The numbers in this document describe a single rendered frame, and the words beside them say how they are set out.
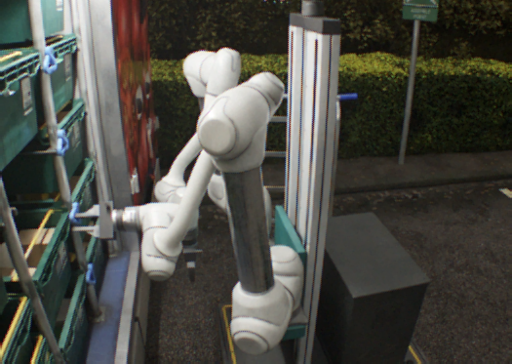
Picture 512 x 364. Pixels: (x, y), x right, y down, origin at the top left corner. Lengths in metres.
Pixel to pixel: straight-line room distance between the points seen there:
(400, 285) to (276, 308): 0.62
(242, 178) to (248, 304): 0.38
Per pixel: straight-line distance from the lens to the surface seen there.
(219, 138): 0.88
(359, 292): 1.56
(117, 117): 1.83
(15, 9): 1.44
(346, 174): 4.28
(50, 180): 1.55
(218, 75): 1.51
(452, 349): 2.65
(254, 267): 1.10
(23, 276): 1.12
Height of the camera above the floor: 1.85
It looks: 25 degrees down
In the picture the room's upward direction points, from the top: straight up
